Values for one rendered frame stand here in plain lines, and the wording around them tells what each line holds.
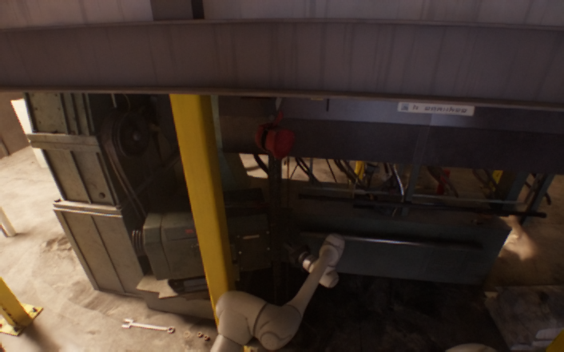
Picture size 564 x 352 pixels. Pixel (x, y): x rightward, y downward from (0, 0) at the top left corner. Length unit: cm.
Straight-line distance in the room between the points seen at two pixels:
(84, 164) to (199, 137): 118
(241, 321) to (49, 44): 116
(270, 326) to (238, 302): 16
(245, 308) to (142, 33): 100
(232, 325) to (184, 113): 77
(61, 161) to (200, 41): 144
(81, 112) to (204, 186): 104
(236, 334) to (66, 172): 150
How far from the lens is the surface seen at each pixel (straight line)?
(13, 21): 199
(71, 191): 225
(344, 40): 86
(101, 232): 225
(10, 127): 641
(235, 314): 118
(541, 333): 253
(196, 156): 100
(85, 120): 186
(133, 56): 105
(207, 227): 116
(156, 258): 187
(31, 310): 295
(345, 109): 185
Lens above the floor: 189
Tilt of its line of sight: 30 degrees down
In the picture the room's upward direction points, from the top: straight up
